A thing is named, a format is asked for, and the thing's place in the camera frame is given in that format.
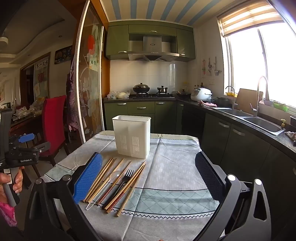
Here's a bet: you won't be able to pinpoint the cluttered dining table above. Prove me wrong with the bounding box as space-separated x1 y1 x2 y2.
0 97 45 130

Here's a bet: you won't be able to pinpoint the white plastic utensil holder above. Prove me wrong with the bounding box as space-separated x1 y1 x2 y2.
112 115 152 159

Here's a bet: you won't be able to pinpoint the pink cloth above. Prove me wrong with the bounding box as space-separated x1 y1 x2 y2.
197 100 218 108

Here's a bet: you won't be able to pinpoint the dark brown chopstick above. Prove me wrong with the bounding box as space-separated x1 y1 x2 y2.
105 161 146 212
107 163 147 214
96 161 132 205

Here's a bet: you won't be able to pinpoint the white calligraphy poster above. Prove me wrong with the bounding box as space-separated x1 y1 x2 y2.
33 57 50 98

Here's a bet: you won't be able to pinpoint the green wall cabinets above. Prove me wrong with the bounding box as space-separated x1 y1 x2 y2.
105 20 197 63

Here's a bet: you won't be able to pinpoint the light wooden chopstick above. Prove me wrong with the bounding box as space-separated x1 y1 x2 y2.
116 164 147 217
89 158 125 204
83 158 114 202
86 158 117 203

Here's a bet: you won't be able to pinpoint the clear plastic spoon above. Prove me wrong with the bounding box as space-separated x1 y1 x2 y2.
85 170 122 211

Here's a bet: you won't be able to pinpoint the flower print sliding glass door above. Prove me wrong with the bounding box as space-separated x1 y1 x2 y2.
74 0 109 143

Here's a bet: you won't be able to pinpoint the red covered chair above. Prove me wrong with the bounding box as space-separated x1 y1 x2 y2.
28 95 70 179

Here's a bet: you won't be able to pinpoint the black gas stove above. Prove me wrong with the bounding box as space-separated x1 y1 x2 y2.
132 92 176 100

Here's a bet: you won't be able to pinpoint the wooden cutting board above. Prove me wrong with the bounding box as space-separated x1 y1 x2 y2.
236 88 264 114

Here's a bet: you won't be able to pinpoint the steel range hood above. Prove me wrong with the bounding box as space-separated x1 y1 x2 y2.
128 33 179 63

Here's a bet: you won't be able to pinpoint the hanging kitchen tools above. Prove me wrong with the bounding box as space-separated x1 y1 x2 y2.
201 57 221 78

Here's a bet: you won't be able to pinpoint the tall steel faucet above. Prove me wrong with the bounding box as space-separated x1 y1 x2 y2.
250 76 270 117

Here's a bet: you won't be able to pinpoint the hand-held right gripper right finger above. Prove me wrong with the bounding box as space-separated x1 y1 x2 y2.
192 152 272 241

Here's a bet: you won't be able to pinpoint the black plastic fork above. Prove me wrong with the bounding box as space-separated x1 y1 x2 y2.
102 168 134 210

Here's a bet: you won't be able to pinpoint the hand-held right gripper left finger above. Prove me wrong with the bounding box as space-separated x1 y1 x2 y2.
24 152 103 241

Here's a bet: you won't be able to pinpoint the green base cabinets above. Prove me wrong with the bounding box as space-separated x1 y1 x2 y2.
104 100 296 241

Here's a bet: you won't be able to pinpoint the green plastic containers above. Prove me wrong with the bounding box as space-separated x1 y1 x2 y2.
273 101 289 112

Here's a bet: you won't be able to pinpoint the dark stone countertop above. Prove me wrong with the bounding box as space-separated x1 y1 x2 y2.
103 93 296 160

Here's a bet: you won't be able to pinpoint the kitchen window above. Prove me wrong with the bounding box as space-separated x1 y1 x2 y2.
223 14 296 109

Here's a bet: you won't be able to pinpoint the white rice cooker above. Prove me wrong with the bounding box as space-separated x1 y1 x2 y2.
191 87 213 102

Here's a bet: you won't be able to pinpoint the white plastic bag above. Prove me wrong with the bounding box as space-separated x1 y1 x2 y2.
107 90 131 100

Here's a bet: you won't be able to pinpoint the small steel faucet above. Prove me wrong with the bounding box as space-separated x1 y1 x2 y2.
225 86 236 110

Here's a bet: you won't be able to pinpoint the striped window blind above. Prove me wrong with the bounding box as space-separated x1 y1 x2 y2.
217 0 287 37

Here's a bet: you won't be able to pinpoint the checked hanging apron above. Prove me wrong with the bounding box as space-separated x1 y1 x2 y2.
65 52 81 132

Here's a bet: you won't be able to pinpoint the person's left hand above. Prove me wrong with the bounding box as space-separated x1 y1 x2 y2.
0 166 24 204

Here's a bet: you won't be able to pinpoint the dark wall picture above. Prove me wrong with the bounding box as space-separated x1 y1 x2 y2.
54 45 73 65

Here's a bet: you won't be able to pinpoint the black wok with lid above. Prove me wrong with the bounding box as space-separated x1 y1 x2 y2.
132 82 151 94

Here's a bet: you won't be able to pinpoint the steel double sink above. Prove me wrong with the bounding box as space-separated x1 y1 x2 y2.
215 107 286 137

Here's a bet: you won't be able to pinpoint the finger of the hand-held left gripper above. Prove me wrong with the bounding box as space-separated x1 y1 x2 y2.
14 142 51 155
9 133 36 149

